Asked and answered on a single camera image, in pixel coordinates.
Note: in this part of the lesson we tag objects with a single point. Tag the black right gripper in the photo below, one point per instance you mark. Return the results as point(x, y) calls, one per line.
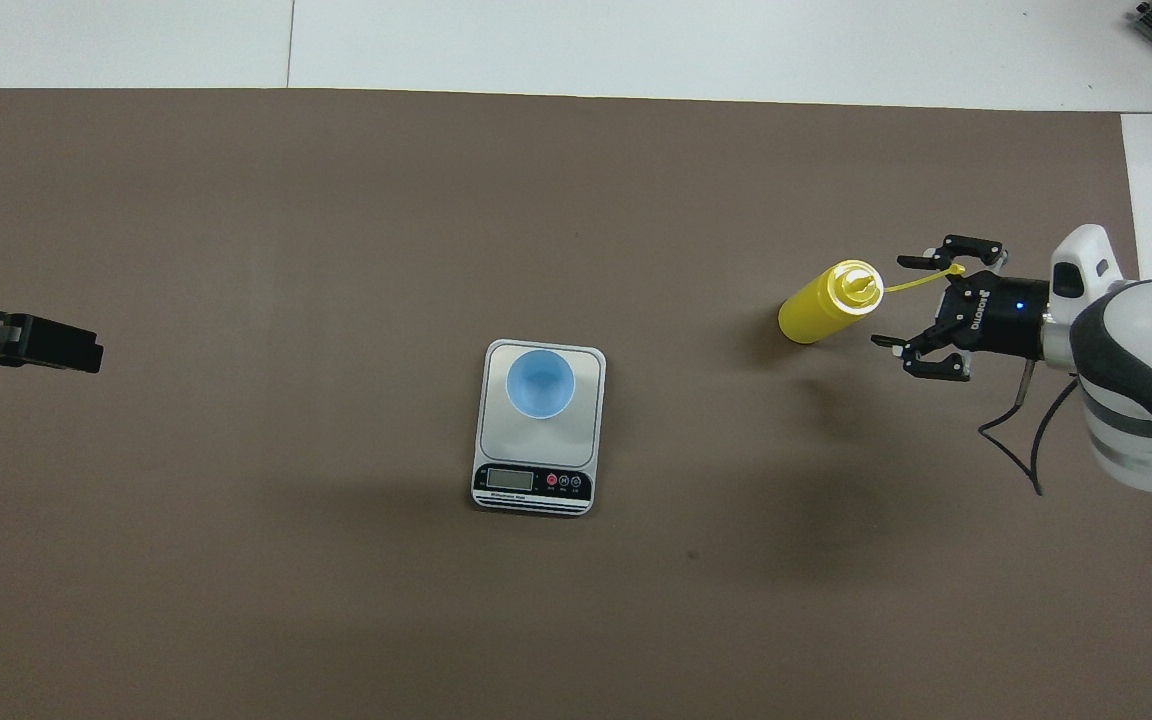
point(1001, 315)

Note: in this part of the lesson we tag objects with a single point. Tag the yellow squeeze bottle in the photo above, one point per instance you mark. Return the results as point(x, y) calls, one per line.
point(821, 310)

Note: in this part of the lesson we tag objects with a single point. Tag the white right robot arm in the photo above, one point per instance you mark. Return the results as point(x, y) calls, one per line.
point(1136, 450)

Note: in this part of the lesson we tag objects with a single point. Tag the silver digital kitchen scale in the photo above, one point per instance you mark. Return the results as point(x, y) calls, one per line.
point(536, 450)

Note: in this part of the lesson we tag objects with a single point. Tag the brown table mat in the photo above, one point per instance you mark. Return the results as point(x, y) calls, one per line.
point(336, 600)

